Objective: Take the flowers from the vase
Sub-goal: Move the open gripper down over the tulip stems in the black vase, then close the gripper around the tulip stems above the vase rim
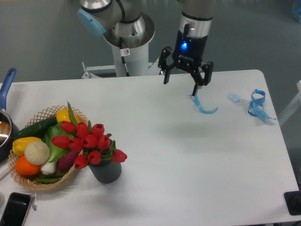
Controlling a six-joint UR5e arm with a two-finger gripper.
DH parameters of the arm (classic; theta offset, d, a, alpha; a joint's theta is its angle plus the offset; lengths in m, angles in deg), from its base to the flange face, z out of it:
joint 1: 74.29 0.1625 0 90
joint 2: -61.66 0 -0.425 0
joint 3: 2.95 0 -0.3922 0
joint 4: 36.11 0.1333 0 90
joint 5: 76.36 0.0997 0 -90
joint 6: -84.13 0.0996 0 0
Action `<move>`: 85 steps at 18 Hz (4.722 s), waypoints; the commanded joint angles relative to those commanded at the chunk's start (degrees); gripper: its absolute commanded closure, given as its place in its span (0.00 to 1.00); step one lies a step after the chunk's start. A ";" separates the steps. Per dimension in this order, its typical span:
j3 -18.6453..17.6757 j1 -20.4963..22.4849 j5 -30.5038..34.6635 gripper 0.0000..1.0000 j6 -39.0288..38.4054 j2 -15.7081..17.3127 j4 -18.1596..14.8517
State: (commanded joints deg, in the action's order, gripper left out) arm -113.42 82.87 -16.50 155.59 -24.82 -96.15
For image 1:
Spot white chair frame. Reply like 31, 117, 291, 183
278, 81, 301, 127

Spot green bok choy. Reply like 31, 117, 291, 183
41, 122, 73, 176

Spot dark grey ribbed vase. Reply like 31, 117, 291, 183
89, 161, 122, 184

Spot blue handled saucepan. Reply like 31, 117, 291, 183
0, 68, 19, 161

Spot red tulip bouquet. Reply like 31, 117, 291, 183
52, 104, 127, 169

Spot black device at table corner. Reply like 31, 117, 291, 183
284, 191, 301, 216

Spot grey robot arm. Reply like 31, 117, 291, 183
77, 0, 216, 96

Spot yellow lemon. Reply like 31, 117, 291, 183
56, 108, 81, 123

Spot purple sweet potato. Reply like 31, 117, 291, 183
58, 151, 79, 172

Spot green pea pods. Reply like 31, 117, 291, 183
34, 174, 64, 184

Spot tangled blue tape strip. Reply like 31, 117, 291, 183
247, 89, 276, 121

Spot small pale blue cap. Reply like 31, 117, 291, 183
228, 93, 240, 103

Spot orange fruit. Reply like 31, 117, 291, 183
15, 155, 40, 176

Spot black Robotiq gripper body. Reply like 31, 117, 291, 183
172, 31, 207, 73

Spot clear pen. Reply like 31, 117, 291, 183
32, 193, 38, 211

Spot white steamed bun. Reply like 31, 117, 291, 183
24, 141, 50, 165

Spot yellow bell pepper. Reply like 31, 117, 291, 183
12, 137, 42, 156

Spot green cucumber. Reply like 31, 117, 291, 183
15, 117, 57, 139

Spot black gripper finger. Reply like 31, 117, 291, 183
158, 46, 175, 84
192, 61, 214, 96

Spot black smartphone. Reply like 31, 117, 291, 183
0, 192, 32, 226

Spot woven wicker basket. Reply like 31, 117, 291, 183
8, 105, 75, 191

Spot curved blue tape strip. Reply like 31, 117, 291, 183
188, 94, 218, 114

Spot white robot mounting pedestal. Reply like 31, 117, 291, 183
81, 12, 168, 79

